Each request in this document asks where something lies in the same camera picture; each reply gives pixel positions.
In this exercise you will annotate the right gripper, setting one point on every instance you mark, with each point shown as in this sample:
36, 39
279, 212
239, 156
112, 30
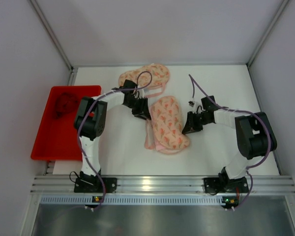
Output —
194, 120

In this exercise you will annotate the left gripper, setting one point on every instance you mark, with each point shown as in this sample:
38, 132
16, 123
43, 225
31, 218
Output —
140, 108

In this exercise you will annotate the pink bra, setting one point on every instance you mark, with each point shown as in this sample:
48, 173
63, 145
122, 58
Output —
151, 142

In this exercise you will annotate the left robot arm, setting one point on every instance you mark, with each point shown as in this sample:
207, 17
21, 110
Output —
90, 123

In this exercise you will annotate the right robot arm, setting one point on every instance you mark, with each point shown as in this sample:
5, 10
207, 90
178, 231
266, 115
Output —
254, 137

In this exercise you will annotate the dark red bra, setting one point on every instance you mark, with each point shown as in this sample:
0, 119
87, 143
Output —
66, 103

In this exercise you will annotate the red plastic bin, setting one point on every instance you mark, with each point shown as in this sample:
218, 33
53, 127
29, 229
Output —
56, 139

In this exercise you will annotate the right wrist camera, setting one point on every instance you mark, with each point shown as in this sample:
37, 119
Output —
192, 103

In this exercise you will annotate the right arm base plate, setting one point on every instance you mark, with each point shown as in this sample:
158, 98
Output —
215, 185

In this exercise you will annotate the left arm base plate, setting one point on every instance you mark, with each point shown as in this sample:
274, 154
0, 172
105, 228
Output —
92, 184

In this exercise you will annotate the aluminium front rail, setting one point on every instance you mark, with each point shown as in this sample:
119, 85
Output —
190, 185

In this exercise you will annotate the left aluminium frame post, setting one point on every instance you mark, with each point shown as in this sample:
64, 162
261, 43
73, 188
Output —
50, 32

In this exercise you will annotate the aluminium frame post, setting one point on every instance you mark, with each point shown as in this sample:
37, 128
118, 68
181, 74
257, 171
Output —
283, 4
50, 32

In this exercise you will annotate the perforated cable duct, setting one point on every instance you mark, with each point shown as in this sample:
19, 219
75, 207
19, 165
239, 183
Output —
147, 200

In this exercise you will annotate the right aluminium frame post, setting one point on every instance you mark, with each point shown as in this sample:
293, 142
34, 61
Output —
283, 4

